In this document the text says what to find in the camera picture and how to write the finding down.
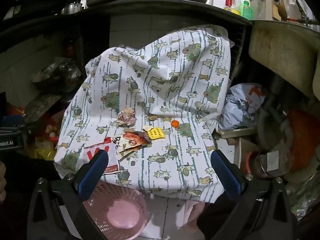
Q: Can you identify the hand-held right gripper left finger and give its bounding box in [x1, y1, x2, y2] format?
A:
[26, 149, 110, 240]

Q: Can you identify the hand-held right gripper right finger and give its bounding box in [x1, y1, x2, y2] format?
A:
[210, 149, 298, 240]

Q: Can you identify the white and red wrapper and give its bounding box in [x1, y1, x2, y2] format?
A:
[84, 137, 120, 175]

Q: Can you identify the pink plastic basket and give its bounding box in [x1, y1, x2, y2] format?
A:
[82, 181, 150, 239]

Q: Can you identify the red snack wrapper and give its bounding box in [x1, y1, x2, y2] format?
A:
[122, 131, 152, 147]

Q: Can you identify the yellow packet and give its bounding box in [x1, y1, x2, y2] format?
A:
[147, 128, 165, 140]

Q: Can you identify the yellow plastic bag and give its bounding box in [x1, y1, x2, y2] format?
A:
[34, 136, 59, 160]

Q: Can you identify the red basin of eggs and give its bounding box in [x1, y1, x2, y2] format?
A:
[44, 111, 65, 143]

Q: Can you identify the glass jar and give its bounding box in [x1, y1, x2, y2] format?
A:
[259, 150, 293, 178]

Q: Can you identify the crumpled pink tissue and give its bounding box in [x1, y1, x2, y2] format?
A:
[117, 108, 137, 127]

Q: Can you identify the white and blue plastic bag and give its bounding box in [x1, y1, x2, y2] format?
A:
[219, 83, 265, 132]

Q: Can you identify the orange plastic basin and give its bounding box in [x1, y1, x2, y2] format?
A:
[287, 110, 320, 170]

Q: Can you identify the cat print cloth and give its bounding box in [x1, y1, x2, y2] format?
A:
[54, 24, 235, 203]

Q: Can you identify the stained white sink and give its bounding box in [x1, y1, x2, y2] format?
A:
[250, 20, 320, 100]

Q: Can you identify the steel kettle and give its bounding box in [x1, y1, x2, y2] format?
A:
[61, 2, 83, 15]

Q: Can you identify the green detergent bottle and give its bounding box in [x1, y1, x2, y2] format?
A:
[240, 0, 253, 19]

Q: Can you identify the cooking oil bottle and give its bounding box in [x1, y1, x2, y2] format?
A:
[224, 0, 242, 14]

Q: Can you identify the wooden cutting board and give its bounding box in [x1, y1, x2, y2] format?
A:
[271, 0, 288, 20]

